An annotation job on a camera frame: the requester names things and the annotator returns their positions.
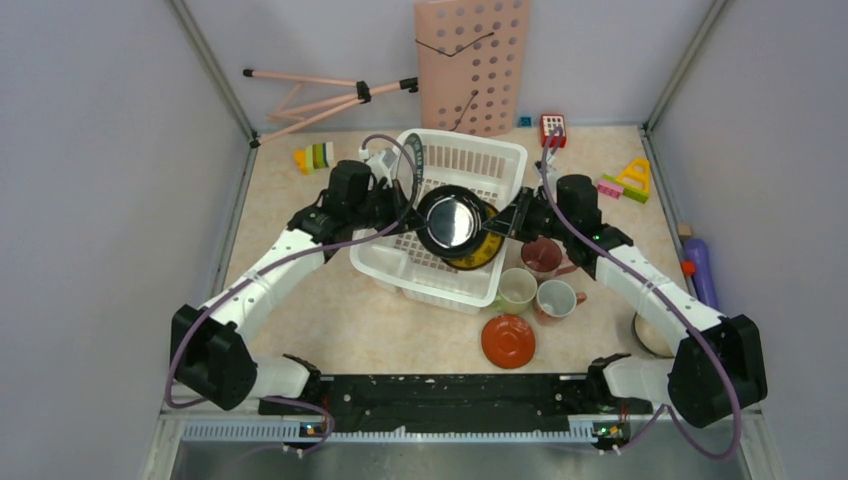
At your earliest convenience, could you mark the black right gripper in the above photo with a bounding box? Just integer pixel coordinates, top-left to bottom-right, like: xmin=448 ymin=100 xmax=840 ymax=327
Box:
xmin=485 ymin=186 xmax=575 ymax=243

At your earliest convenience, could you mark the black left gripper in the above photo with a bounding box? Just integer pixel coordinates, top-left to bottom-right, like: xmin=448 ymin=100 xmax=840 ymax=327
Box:
xmin=348 ymin=177 xmax=425 ymax=236

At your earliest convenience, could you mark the yellow patterned plate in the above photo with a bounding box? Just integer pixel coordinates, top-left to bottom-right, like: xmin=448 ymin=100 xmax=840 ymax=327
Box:
xmin=439 ymin=208 xmax=505 ymax=271

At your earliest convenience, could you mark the black glossy plate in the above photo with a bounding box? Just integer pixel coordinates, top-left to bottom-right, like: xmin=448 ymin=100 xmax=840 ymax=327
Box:
xmin=416 ymin=185 xmax=489 ymax=260

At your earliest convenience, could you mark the pink patterned mug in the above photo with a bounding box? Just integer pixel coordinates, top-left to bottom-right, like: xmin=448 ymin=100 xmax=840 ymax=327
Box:
xmin=520 ymin=238 xmax=578 ymax=284

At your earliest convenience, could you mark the white plate green patterned rim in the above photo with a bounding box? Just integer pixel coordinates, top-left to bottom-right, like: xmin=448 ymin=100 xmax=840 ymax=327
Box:
xmin=399 ymin=132 xmax=425 ymax=198

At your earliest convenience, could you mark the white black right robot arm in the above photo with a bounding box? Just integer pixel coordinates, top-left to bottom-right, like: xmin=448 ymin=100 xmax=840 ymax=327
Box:
xmin=482 ymin=174 xmax=768 ymax=428

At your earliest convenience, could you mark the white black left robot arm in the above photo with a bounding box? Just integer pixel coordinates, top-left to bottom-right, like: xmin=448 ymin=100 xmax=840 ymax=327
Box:
xmin=168 ymin=157 xmax=424 ymax=414

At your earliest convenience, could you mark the white plastic dish rack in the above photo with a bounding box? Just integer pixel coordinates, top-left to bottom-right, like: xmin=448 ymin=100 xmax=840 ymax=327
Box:
xmin=349 ymin=128 xmax=527 ymax=314

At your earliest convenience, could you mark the light green mug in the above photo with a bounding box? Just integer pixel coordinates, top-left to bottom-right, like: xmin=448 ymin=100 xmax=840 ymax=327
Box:
xmin=487 ymin=268 xmax=538 ymax=315

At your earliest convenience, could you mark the pink mug white interior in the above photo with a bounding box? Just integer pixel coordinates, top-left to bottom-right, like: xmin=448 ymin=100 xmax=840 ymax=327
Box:
xmin=533 ymin=279 xmax=588 ymax=326

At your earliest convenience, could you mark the red white toy block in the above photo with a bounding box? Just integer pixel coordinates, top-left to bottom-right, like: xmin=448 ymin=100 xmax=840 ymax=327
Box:
xmin=538 ymin=113 xmax=567 ymax=148

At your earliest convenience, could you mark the pink green toy brick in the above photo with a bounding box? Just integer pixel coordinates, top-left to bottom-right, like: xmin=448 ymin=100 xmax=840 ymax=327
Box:
xmin=597 ymin=175 xmax=650 ymax=204

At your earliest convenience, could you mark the striped colourful toy block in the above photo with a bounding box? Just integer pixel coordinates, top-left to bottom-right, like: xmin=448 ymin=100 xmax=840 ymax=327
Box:
xmin=293 ymin=142 xmax=335 ymax=175

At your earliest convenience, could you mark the orange saucer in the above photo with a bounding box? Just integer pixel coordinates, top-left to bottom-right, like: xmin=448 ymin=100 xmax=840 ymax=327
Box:
xmin=481 ymin=314 xmax=536 ymax=369

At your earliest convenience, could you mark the pink tripod stand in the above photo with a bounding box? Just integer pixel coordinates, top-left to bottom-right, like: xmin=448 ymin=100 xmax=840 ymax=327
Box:
xmin=242 ymin=67 xmax=420 ymax=148

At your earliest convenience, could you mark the yellow triangle toy block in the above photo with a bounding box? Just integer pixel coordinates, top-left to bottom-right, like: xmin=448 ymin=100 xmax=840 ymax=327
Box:
xmin=615 ymin=158 xmax=652 ymax=204

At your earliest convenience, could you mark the pink perforated board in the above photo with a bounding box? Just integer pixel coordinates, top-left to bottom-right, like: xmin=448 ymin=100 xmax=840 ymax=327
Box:
xmin=413 ymin=0 xmax=533 ymax=137

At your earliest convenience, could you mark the purple bottle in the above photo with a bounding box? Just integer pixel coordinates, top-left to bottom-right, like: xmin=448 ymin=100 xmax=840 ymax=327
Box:
xmin=681 ymin=238 xmax=719 ymax=310

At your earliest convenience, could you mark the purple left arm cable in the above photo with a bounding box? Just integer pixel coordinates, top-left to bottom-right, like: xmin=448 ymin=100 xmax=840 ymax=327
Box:
xmin=163 ymin=134 xmax=420 ymax=458

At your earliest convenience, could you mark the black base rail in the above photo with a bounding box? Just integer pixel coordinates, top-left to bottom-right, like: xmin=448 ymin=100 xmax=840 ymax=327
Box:
xmin=258 ymin=372 xmax=654 ymax=435

